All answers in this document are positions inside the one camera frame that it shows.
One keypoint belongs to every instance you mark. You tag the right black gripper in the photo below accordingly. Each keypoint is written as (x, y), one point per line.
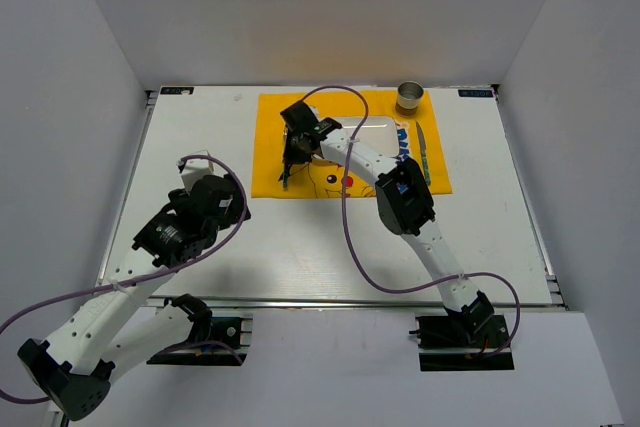
(293, 157)

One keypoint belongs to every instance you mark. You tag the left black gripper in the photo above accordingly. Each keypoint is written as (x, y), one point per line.
(233, 210)

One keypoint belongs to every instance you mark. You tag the yellow pikachu cloth napkin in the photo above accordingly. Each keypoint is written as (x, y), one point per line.
(322, 179)

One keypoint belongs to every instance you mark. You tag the fork with green handle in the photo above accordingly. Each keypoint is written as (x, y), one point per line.
(284, 177)

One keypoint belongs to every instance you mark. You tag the white rectangular plate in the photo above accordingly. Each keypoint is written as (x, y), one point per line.
(377, 137)

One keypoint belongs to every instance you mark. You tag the paper cup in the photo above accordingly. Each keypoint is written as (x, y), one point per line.
(408, 98)

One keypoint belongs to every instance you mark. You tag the knife with green handle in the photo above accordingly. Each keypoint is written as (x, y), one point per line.
(423, 153)

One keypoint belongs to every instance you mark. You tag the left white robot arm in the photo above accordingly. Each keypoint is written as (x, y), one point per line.
(76, 365)

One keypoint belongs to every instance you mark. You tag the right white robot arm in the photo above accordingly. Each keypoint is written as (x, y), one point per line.
(404, 203)

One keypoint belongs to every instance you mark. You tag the left blue table label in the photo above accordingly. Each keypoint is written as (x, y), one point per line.
(176, 90)

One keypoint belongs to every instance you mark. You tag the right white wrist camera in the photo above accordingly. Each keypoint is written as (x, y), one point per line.
(315, 111)

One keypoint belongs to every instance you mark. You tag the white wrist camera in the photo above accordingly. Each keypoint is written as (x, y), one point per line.
(315, 111)
(193, 170)

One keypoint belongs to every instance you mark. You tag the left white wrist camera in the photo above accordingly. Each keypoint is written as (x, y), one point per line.
(193, 170)

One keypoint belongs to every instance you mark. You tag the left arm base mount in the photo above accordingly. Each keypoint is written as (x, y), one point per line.
(214, 339)

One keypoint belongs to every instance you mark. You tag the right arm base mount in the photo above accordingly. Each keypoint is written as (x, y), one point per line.
(444, 347)

